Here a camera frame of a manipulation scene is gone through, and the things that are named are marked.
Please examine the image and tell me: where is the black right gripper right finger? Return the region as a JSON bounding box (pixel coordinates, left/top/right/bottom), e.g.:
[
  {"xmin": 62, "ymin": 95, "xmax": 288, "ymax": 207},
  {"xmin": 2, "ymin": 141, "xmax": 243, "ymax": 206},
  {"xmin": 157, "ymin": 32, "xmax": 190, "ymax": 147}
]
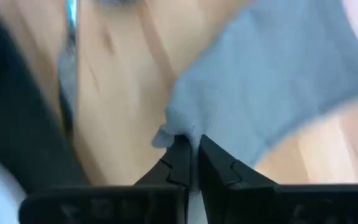
[{"xmin": 199, "ymin": 134, "xmax": 358, "ymax": 224}]

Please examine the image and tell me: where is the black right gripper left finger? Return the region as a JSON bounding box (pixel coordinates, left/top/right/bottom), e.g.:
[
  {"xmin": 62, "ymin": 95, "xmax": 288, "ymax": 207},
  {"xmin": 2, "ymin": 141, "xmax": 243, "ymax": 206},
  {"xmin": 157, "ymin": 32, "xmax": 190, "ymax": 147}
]
[{"xmin": 19, "ymin": 135, "xmax": 195, "ymax": 224}]

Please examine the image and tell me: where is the grey cloth napkin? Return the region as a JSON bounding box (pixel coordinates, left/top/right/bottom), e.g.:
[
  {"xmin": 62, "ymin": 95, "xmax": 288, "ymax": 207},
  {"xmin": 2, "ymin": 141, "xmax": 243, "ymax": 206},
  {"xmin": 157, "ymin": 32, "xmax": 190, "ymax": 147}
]
[{"xmin": 152, "ymin": 0, "xmax": 358, "ymax": 224}]

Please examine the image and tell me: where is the black plastic tray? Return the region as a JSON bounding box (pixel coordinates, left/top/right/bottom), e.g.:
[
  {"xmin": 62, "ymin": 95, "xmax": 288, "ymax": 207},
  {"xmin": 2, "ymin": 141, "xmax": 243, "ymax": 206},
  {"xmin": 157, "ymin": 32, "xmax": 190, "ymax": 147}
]
[{"xmin": 0, "ymin": 9, "xmax": 88, "ymax": 194}]

